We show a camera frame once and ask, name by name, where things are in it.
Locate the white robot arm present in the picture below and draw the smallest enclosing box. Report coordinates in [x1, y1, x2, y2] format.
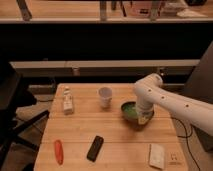
[134, 73, 213, 136]

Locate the green ceramic bowl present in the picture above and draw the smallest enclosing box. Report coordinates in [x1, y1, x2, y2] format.
[120, 101, 155, 123]

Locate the black rectangular remote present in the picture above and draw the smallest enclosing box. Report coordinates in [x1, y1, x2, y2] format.
[87, 136, 104, 162]

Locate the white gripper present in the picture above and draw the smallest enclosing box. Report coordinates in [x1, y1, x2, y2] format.
[136, 99, 154, 125]

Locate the orange carrot toy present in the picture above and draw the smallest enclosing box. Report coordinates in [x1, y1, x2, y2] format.
[54, 140, 64, 165]

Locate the white paper cup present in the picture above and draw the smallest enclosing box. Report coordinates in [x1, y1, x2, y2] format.
[98, 87, 112, 108]

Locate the dark panel at right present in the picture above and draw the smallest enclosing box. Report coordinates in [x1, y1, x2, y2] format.
[182, 41, 213, 153]

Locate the black office chair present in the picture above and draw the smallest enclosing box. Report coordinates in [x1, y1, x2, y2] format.
[0, 60, 49, 171]

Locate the white rectangular box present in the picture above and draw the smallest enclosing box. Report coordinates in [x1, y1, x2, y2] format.
[149, 144, 165, 169]

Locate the black cable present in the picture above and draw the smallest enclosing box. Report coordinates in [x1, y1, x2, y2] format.
[171, 117, 202, 171]

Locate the small white bottle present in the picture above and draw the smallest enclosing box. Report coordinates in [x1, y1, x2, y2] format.
[63, 87, 74, 115]

